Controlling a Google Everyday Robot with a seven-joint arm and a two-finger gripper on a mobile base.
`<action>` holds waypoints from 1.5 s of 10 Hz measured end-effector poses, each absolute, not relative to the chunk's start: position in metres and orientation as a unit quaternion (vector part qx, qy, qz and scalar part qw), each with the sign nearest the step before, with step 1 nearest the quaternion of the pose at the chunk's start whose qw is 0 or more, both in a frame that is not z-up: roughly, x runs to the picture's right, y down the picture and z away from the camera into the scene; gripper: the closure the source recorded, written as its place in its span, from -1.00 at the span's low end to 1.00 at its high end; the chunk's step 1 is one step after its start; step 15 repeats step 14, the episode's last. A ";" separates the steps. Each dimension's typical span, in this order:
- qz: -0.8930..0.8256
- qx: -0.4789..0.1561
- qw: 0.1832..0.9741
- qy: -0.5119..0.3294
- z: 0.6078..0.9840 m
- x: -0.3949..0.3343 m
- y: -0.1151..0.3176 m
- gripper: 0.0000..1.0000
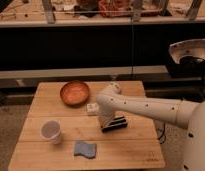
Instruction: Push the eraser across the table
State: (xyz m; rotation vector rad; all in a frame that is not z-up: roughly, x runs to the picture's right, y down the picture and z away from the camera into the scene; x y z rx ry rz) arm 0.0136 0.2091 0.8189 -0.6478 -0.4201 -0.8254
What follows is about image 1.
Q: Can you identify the white plastic cup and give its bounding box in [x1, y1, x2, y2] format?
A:
[40, 120, 62, 145]

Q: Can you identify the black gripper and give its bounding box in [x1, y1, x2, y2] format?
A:
[101, 116, 128, 133]

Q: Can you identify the white eraser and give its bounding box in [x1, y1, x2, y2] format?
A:
[86, 103, 99, 116]

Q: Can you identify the blue sponge cloth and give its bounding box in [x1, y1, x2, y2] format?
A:
[74, 140, 97, 159]

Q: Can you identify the orange bowl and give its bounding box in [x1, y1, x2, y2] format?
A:
[60, 80, 90, 106]

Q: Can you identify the silver robot base dome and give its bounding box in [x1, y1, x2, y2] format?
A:
[168, 39, 205, 64]

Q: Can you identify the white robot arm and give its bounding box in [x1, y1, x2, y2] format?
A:
[96, 82, 205, 171]

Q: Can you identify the wooden table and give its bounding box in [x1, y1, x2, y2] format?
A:
[8, 82, 165, 171]

